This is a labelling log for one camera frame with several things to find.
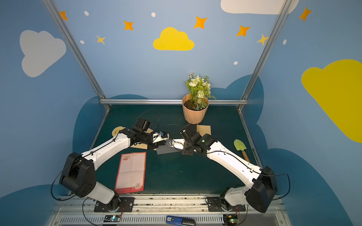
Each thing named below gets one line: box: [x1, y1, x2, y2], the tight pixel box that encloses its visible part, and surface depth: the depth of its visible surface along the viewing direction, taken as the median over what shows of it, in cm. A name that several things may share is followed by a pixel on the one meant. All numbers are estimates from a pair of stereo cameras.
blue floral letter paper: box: [166, 139, 175, 148], surface depth 67 cm
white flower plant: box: [185, 72, 217, 111], surface depth 98 cm
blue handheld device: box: [165, 215, 197, 226], surface depth 67 cm
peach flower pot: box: [182, 93, 210, 125], surface depth 103 cm
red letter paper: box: [114, 151, 147, 194], surface depth 88 cm
